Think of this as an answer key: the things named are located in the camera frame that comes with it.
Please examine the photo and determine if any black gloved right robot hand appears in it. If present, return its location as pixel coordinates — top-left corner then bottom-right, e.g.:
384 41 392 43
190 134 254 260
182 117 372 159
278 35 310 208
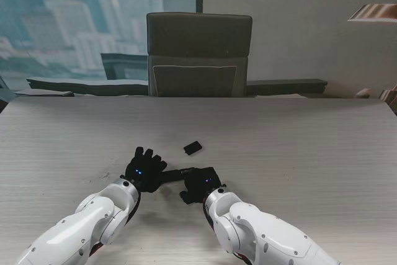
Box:
179 166 223 206

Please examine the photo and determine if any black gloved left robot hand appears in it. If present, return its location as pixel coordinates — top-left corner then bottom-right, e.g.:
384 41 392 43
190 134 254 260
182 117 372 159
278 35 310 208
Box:
125 146 168 194

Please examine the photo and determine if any black remote control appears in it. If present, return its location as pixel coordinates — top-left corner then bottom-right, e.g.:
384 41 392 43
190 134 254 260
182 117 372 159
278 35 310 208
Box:
159 167 199 184

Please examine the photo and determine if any black battery cover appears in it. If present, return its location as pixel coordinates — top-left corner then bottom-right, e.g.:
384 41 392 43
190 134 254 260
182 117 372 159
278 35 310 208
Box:
183 141 203 156

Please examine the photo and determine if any long dark low ledge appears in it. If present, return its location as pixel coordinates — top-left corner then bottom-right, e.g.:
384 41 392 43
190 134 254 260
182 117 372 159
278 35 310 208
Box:
26 77 149 96

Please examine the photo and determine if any dark grey paper stack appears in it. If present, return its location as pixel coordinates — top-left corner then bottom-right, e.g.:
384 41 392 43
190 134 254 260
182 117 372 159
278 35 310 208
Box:
14 89 75 97

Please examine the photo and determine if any short dark low ledge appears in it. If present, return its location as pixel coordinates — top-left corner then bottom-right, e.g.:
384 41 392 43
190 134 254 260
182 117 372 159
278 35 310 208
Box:
246 78 328 94

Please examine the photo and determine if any dark grey office chair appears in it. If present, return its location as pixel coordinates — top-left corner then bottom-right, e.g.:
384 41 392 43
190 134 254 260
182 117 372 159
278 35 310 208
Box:
146 12 252 97

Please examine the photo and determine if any red black left arm cable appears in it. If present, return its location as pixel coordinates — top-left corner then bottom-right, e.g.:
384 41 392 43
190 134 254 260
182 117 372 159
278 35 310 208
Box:
89 196 142 258

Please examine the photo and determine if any brown wooden wall shelf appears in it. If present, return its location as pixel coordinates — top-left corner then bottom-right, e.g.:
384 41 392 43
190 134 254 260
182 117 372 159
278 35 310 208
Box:
347 3 397 22

